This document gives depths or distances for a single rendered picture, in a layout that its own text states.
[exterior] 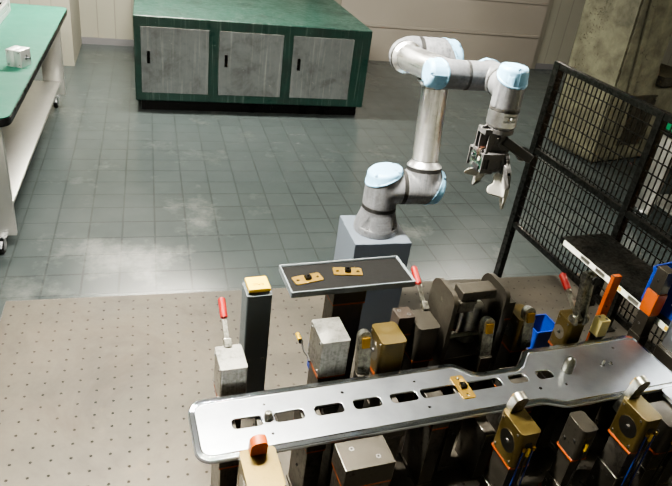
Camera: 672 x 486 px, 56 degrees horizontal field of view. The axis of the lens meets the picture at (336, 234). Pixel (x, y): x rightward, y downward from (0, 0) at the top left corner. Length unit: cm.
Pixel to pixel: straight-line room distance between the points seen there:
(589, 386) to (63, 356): 160
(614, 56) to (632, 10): 41
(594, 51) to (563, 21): 364
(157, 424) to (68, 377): 35
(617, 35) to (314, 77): 278
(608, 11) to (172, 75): 398
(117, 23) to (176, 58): 242
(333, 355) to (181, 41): 476
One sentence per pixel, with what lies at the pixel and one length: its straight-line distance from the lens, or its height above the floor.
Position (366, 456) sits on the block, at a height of 103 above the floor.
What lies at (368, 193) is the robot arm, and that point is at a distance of 208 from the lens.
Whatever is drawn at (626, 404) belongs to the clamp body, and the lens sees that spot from 187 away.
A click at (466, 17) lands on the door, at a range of 932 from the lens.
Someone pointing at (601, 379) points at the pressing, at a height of 100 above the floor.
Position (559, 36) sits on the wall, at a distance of 1019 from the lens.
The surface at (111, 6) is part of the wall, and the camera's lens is 844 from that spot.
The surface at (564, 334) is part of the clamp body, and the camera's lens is 209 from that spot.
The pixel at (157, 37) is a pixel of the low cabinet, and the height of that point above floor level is 69.
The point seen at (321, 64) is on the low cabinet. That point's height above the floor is 53.
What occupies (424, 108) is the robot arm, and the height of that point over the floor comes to 153.
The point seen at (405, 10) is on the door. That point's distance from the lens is 895.
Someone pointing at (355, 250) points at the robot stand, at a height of 108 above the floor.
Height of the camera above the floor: 214
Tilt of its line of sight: 29 degrees down
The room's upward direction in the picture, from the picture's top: 8 degrees clockwise
